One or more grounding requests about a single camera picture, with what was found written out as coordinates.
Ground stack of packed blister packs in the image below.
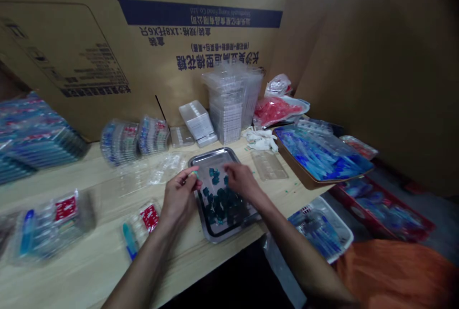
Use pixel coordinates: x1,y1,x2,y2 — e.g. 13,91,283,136
0,90,90,186

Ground red box of packets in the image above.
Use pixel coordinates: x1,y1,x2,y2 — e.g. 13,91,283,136
329,176,437,243

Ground person's left hand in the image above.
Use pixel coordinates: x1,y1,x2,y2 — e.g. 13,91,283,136
158,166,204,230

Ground clear bag with red print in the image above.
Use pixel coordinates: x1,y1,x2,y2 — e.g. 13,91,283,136
265,73,293,97

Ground plain cardboard box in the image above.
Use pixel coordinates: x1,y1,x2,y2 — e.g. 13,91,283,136
267,0,459,197

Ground small stack of clear trays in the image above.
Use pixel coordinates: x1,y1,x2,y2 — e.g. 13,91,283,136
178,99,219,148

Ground pile of teal plastic pieces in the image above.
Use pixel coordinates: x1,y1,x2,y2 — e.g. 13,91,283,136
201,167,257,224

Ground white basket of blue pieces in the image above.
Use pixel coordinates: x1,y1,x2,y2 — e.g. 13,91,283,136
286,196,355,265

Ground row of packed blister packs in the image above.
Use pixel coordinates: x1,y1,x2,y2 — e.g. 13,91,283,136
99,119,141,168
137,114,170,156

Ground person's right fingers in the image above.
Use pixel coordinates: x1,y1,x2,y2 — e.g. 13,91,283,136
223,163,251,191

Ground packed clear blister pack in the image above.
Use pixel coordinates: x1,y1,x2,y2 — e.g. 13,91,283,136
0,188,97,265
120,198,164,262

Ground person's right hand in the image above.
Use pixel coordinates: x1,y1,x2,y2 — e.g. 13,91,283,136
223,163,265,204

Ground person's left fingers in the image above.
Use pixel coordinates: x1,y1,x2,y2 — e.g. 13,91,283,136
175,166,204,195

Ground large printed cardboard box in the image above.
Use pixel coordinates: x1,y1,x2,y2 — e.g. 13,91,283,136
0,0,295,143

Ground tall stack of clear trays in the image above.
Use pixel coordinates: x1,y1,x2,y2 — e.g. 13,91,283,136
201,63,265,146

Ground person's legs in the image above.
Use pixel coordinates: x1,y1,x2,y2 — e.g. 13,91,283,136
335,239,459,309

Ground bag of red pieces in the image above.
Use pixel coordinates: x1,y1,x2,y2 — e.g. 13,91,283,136
252,95,310,127

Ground clear tray with red pieces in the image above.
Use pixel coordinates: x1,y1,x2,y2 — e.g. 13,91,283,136
339,135,380,161

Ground clear plastic tray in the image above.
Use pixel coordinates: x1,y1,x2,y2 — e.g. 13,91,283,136
147,152,187,186
250,149,290,181
169,126,196,149
295,118,335,137

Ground cardboard box of blue pieces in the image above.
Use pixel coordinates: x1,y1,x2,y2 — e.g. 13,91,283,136
272,124,375,190

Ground metal tray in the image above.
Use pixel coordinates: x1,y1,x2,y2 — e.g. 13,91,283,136
187,147,263,244

